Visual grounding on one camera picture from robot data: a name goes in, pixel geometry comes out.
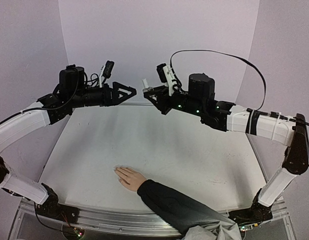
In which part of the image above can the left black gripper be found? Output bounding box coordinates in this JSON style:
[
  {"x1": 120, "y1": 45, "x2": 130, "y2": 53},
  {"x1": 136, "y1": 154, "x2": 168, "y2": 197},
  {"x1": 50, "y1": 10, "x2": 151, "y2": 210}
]
[{"x1": 70, "y1": 80, "x2": 138, "y2": 109}]

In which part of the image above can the clear nail polish bottle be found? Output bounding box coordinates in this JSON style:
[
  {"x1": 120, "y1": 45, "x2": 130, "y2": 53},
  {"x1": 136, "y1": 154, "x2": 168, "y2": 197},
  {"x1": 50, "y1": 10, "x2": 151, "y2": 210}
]
[{"x1": 142, "y1": 86, "x2": 154, "y2": 96}]

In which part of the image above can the black sleeved forearm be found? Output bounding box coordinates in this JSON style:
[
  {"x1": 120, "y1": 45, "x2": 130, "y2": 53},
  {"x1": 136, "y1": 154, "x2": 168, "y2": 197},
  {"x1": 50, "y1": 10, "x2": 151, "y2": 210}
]
[{"x1": 137, "y1": 179, "x2": 236, "y2": 235}]

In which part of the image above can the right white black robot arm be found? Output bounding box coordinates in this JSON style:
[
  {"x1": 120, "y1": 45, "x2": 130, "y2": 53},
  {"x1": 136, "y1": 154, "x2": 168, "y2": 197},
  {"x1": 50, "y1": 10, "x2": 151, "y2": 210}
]
[{"x1": 142, "y1": 73, "x2": 309, "y2": 225}]

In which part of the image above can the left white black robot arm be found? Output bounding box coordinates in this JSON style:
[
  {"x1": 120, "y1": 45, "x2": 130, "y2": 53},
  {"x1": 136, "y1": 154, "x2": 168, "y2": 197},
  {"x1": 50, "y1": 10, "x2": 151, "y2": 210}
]
[{"x1": 0, "y1": 61, "x2": 137, "y2": 219}]

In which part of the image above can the mannequin hand on table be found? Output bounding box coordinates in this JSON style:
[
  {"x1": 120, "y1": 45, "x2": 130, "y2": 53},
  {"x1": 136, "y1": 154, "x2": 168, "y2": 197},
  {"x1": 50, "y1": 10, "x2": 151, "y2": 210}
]
[{"x1": 114, "y1": 166, "x2": 147, "y2": 192}]

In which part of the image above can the grey fabric garment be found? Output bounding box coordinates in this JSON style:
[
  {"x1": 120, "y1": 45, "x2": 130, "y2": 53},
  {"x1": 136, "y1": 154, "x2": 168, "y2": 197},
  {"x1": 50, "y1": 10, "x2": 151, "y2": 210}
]
[{"x1": 181, "y1": 223, "x2": 242, "y2": 240}]

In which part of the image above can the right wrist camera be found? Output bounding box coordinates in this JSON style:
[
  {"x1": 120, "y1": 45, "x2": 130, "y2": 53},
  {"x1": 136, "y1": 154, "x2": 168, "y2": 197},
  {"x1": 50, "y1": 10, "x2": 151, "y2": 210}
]
[{"x1": 156, "y1": 63, "x2": 182, "y2": 97}]

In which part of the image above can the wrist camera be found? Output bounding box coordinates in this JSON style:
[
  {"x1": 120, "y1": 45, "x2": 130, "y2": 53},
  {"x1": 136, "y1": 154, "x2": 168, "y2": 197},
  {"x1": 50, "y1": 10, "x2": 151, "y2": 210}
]
[
  {"x1": 99, "y1": 60, "x2": 115, "y2": 87},
  {"x1": 156, "y1": 63, "x2": 182, "y2": 97}
]

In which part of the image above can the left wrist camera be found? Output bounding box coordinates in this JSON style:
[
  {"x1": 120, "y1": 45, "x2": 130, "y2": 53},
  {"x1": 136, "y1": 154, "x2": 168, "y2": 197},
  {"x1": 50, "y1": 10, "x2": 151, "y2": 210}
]
[{"x1": 99, "y1": 60, "x2": 115, "y2": 87}]

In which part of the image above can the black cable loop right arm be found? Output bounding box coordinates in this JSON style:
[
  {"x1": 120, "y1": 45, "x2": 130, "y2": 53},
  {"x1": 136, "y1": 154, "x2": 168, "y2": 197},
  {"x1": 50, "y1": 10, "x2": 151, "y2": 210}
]
[{"x1": 169, "y1": 49, "x2": 267, "y2": 110}]

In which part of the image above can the left arm base cable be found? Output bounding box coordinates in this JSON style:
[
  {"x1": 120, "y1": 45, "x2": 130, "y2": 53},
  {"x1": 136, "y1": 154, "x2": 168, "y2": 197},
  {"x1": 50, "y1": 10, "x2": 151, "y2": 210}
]
[{"x1": 33, "y1": 199, "x2": 68, "y2": 232}]

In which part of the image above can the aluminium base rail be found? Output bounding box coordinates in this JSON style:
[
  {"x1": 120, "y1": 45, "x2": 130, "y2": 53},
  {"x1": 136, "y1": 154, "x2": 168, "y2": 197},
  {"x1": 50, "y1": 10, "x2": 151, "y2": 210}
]
[{"x1": 19, "y1": 194, "x2": 288, "y2": 237}]

